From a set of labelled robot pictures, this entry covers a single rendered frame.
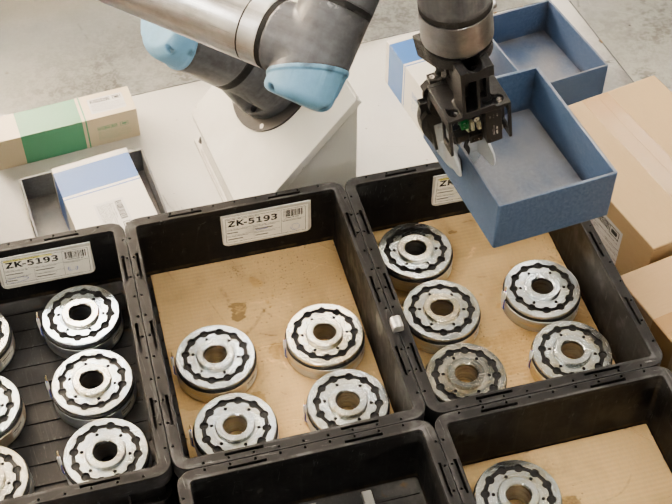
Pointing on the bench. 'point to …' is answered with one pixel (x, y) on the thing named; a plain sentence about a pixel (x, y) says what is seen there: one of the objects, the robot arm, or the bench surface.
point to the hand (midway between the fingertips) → (461, 157)
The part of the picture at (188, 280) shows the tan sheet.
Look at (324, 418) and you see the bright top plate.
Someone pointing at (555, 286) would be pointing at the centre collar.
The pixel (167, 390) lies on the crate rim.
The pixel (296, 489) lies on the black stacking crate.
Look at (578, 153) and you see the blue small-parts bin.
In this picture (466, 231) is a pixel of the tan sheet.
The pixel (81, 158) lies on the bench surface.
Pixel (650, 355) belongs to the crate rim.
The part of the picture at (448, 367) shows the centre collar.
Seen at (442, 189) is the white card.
